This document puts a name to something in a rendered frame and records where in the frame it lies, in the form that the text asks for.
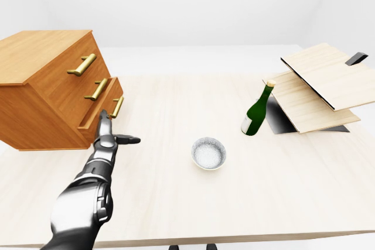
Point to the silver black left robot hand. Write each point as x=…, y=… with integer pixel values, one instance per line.
x=105, y=144

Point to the wooden pulled-out drawer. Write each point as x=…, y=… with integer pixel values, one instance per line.
x=113, y=88

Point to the white patterned bowl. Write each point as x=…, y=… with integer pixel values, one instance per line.
x=209, y=154

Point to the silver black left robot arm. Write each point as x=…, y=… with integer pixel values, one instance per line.
x=79, y=206

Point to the pale wooden two-tier rack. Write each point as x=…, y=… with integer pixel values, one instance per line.
x=319, y=77

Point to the small dark shape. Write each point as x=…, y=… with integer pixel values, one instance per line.
x=173, y=247
x=211, y=247

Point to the wooden cabinet with drawers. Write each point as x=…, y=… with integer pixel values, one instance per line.
x=26, y=115

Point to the wooden drawer front panel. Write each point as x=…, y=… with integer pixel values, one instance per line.
x=73, y=99
x=57, y=75

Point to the green glass bottle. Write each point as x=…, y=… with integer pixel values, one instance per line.
x=255, y=115

